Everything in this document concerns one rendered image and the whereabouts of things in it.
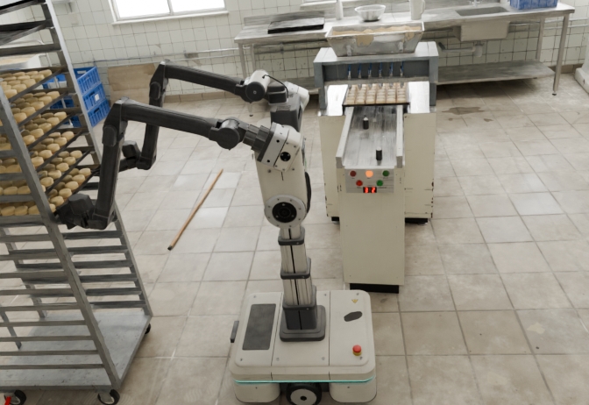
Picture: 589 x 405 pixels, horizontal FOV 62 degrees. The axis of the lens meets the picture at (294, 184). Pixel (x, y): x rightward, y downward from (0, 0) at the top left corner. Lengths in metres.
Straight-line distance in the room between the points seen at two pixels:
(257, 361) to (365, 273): 0.86
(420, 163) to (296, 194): 1.49
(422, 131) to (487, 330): 1.20
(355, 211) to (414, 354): 0.76
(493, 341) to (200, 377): 1.47
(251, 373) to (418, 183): 1.66
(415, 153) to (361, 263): 0.83
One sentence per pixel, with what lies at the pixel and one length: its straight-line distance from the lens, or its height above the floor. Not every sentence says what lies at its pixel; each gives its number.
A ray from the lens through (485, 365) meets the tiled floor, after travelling 2.63.
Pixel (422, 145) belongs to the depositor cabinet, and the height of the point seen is 0.63.
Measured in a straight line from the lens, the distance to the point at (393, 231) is 2.63.
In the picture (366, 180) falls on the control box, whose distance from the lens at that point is 2.44.
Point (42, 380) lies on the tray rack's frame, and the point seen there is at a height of 0.15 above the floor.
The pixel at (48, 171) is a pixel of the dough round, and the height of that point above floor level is 1.14.
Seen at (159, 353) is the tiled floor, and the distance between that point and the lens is 2.84.
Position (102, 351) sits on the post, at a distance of 2.42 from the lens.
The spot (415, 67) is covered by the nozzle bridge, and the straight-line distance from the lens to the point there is 3.06.
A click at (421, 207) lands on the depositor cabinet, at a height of 0.17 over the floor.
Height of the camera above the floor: 1.95
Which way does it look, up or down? 29 degrees down
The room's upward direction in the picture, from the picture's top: 7 degrees counter-clockwise
